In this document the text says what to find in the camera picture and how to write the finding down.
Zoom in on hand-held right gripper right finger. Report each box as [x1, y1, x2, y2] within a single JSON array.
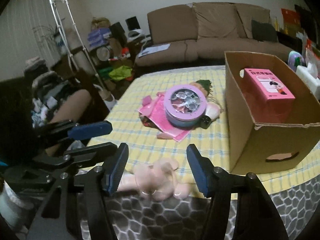
[[186, 144, 298, 240]]

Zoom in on pink printed carton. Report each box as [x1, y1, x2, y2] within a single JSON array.
[[243, 68, 296, 123]]

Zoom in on stack of blue boxes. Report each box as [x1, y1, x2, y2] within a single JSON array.
[[87, 27, 111, 48]]

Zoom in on knitted doll with green hat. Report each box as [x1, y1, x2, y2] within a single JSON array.
[[189, 79, 213, 97]]

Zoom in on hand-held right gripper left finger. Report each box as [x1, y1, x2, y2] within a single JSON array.
[[26, 142, 130, 240]]

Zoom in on pink plush toy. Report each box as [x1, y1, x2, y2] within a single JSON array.
[[116, 158, 192, 201]]

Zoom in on round tin with purple lid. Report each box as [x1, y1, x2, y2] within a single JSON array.
[[164, 85, 207, 128]]

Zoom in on brown cardboard box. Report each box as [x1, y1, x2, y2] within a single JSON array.
[[224, 51, 320, 175]]

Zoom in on dark grey cushion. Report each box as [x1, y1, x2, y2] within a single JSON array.
[[251, 19, 278, 42]]

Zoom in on black speaker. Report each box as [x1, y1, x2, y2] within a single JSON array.
[[109, 22, 126, 41]]

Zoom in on pile of clothes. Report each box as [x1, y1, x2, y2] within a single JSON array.
[[24, 56, 68, 123]]

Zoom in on yellow checkered tablecloth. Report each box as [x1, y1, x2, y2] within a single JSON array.
[[87, 66, 320, 201]]

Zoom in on red and white package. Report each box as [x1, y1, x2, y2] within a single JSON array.
[[304, 39, 320, 78]]

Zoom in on green bag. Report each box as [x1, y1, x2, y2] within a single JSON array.
[[109, 66, 133, 81]]

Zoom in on white paper sheet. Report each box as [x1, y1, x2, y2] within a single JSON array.
[[138, 43, 171, 57]]

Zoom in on makeup brush with black handle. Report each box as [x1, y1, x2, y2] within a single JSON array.
[[199, 104, 222, 130]]

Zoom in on brown fabric sofa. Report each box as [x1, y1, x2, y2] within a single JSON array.
[[136, 2, 300, 67]]

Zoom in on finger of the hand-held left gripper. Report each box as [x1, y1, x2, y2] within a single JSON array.
[[36, 120, 113, 146], [32, 142, 118, 172]]

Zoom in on purple round toy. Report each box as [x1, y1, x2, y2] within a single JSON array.
[[288, 50, 306, 71]]

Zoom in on white tissue box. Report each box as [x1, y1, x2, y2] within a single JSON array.
[[296, 64, 320, 93]]

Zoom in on red and orange boxes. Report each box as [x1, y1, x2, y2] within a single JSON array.
[[281, 8, 301, 34]]

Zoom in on white garment stand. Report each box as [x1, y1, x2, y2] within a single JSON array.
[[44, 0, 110, 94]]

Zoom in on pink towel with ribbon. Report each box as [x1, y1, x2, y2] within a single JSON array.
[[138, 93, 191, 142]]

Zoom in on dark patterned pouch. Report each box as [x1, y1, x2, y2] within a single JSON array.
[[141, 116, 156, 128]]

